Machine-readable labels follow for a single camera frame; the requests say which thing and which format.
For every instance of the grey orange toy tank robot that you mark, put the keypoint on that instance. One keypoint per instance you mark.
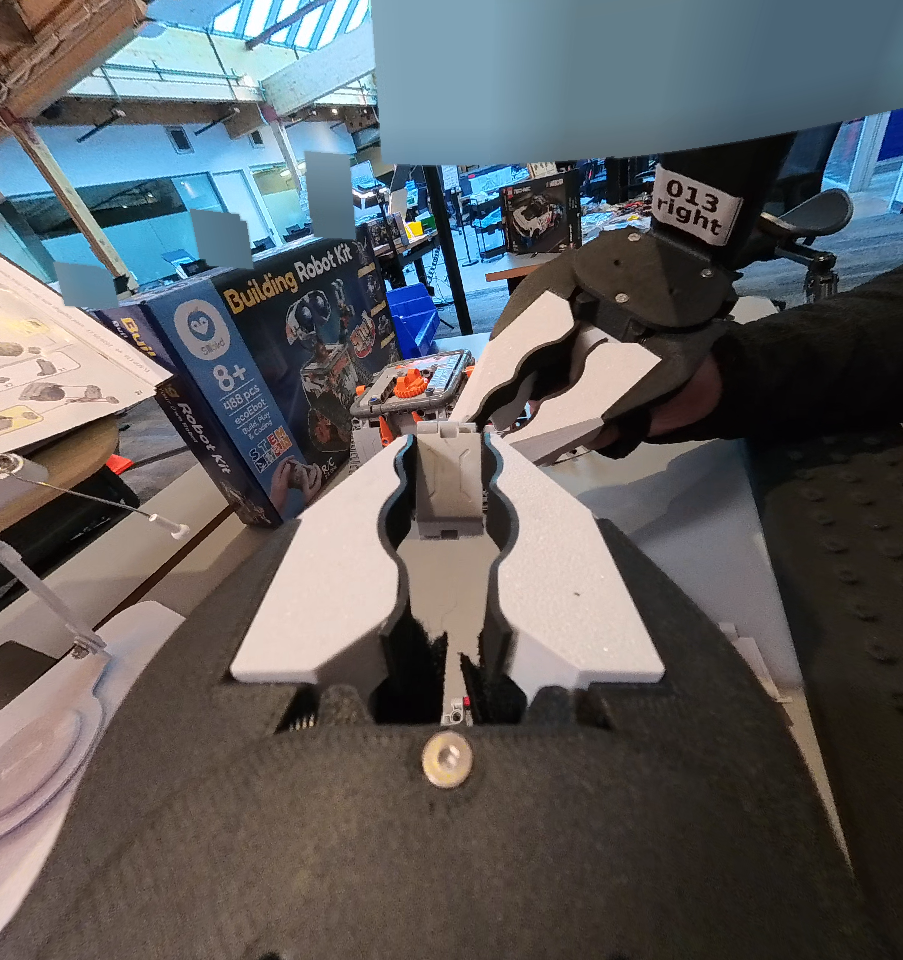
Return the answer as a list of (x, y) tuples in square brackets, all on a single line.
[(421, 379)]

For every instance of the person's right forearm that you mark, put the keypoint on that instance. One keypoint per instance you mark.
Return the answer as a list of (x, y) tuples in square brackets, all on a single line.
[(834, 352)]

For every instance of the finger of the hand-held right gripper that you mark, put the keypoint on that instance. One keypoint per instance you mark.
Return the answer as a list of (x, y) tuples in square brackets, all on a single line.
[(609, 375), (526, 330)]

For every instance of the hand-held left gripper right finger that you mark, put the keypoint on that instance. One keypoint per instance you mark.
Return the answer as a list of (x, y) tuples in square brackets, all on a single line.
[(571, 592)]

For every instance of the blue robot kit box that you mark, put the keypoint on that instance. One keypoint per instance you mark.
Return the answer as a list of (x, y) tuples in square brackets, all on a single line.
[(271, 352)]

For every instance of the clear acrylic stand base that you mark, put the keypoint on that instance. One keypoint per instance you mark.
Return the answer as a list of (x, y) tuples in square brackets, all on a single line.
[(39, 735)]

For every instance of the pile of toy bricks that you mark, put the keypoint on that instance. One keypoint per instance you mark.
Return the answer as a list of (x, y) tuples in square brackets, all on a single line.
[(616, 211)]

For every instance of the slanted wooden beam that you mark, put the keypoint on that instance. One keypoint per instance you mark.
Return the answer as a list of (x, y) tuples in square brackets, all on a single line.
[(69, 202)]

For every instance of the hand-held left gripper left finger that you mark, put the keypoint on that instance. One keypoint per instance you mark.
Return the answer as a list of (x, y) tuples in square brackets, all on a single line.
[(324, 585)]

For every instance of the person's right hand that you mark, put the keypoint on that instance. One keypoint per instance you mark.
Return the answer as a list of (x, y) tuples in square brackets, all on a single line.
[(684, 405)]

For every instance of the black dotted mat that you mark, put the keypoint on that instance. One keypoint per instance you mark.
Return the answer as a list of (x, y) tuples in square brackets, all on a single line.
[(856, 637)]

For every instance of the black toy car box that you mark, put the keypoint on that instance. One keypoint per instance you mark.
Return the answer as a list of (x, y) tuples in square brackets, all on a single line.
[(538, 214)]

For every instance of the instruction booklet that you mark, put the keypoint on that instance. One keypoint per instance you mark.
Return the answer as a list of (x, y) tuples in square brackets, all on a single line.
[(31, 352)]

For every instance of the grey toy brick panel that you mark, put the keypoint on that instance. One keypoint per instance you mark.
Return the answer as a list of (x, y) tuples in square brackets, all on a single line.
[(448, 480)]

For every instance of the blue storage bin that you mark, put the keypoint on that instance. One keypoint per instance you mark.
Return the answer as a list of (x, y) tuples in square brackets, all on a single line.
[(412, 315)]

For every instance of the wooden desk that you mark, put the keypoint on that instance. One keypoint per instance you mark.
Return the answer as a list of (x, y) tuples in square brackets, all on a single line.
[(519, 266)]

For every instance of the black office chair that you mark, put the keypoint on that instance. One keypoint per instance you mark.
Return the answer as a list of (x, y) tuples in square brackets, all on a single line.
[(815, 217)]

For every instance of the round wooden stand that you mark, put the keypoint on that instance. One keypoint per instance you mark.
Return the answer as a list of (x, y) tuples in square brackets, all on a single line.
[(61, 472)]

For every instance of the black metal post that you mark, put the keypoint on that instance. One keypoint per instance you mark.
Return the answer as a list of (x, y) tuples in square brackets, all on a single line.
[(448, 247)]

